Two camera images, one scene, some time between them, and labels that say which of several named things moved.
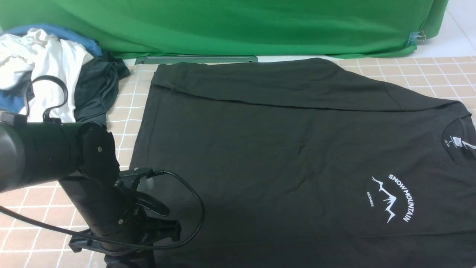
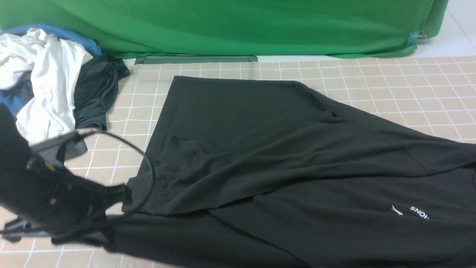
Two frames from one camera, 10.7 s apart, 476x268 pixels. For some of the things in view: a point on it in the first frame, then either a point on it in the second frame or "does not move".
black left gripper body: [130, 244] -> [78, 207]
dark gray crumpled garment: [96, 87] does not move
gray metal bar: [158, 60] does not move
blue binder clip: [414, 36] does not move
